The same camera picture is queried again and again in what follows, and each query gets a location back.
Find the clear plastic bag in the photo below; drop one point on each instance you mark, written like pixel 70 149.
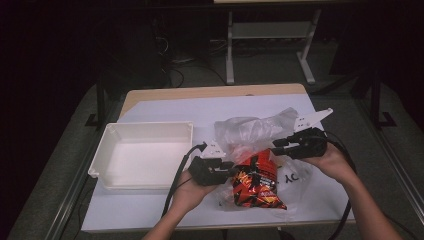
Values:
pixel 246 133

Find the white metal desk frame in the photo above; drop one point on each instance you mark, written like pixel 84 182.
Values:
pixel 229 50

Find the red chip bag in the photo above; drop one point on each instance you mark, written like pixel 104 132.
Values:
pixel 256 183

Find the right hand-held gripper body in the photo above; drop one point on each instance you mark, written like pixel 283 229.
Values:
pixel 308 143

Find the white plastic bin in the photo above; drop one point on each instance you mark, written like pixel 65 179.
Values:
pixel 143 160

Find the person's left hand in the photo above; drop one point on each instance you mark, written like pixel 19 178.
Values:
pixel 190 195

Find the black metal stand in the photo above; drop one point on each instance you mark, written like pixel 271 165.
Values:
pixel 375 100
pixel 101 100

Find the person's right hand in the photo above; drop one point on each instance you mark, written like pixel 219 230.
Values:
pixel 335 163

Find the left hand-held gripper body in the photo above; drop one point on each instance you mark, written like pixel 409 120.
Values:
pixel 206 171

